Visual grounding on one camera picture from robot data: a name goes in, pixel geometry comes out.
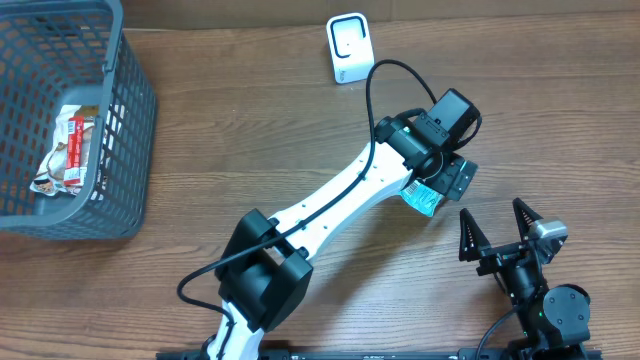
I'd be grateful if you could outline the white barcode scanner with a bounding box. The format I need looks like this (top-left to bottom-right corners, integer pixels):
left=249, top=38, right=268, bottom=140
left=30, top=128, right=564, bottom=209
left=326, top=12, right=375, bottom=84

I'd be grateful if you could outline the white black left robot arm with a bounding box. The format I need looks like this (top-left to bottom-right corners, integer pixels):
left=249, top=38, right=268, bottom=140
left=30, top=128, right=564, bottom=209
left=201, top=89, right=481, bottom=359

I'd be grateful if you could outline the brown white snack bag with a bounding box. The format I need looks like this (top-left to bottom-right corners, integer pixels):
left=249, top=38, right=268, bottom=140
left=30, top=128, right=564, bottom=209
left=30, top=105, right=99, bottom=196

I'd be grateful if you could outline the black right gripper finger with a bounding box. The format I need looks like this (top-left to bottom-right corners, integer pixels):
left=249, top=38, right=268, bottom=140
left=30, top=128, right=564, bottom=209
left=512, top=198, right=542, bottom=240
left=459, top=208, right=491, bottom=262

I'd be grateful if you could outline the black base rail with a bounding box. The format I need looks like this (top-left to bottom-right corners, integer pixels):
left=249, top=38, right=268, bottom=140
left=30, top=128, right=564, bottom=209
left=155, top=348, right=603, bottom=360

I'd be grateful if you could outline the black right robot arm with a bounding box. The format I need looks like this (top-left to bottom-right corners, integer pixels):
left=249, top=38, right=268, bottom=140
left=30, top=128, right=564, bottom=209
left=459, top=198, right=601, bottom=359

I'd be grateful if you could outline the grey plastic mesh basket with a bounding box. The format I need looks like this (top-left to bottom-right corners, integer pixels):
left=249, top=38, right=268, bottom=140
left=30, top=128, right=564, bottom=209
left=1, top=0, right=157, bottom=240

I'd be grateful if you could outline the teal orange snack packet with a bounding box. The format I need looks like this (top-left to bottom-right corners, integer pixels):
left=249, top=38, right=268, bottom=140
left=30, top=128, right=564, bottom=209
left=400, top=180, right=444, bottom=217

